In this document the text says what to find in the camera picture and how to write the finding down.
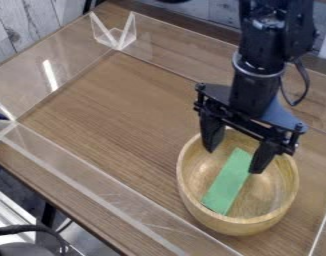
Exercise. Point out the clear acrylic enclosure wall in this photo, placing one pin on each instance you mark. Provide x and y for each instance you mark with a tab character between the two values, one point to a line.
100	99

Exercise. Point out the green rectangular block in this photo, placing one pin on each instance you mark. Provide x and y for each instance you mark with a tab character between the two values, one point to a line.
225	188

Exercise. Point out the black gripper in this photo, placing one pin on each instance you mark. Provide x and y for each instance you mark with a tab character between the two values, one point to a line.
248	107

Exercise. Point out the brown wooden bowl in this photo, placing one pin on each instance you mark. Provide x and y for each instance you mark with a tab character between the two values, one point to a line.
267	195

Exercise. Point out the black table leg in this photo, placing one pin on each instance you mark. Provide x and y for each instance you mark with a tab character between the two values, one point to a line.
49	215

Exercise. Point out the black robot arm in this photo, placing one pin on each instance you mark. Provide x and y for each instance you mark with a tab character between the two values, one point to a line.
279	34

